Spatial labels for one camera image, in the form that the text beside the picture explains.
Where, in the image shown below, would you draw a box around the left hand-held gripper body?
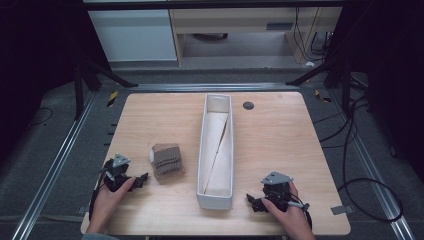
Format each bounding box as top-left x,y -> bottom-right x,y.
99,153 -> 138,193

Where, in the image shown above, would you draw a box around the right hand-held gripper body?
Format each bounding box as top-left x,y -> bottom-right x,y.
259,171 -> 295,213

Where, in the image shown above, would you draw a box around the person's left hand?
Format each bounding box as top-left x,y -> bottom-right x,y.
86,176 -> 137,235

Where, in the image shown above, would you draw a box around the person's right hand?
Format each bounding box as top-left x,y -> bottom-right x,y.
261,181 -> 317,240

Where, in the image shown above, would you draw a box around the stack of brown cardboard sleeves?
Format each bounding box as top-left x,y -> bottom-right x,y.
151,143 -> 186,182

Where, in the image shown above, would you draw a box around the long white box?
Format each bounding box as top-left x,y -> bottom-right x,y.
196,93 -> 235,211

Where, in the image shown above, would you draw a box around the grey tape piece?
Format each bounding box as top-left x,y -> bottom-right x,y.
330,205 -> 354,216

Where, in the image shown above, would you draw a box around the yellow black tape strip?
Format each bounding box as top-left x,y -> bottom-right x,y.
106,90 -> 120,108
314,89 -> 333,104

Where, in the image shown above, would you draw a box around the black metal stand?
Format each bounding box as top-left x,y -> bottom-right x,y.
285,19 -> 354,118
71,43 -> 139,121

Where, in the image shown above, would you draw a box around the white cabinet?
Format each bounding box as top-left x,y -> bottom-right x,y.
87,8 -> 178,63

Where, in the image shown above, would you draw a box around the light wooden desk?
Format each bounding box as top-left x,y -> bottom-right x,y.
169,6 -> 344,66

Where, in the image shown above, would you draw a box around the right gripper cable with plug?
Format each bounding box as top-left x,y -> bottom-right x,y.
285,192 -> 314,231

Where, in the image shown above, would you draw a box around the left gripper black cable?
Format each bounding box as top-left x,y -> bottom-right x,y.
88,173 -> 105,221

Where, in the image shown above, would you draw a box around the aluminium floor rail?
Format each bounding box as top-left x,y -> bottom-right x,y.
10,91 -> 98,240
328,89 -> 418,240
128,83 -> 301,93

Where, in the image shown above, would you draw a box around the thin black floor cable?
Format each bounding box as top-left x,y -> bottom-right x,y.
25,106 -> 54,131

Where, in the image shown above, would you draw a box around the black cables under desk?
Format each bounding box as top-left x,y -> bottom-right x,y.
293,7 -> 334,63

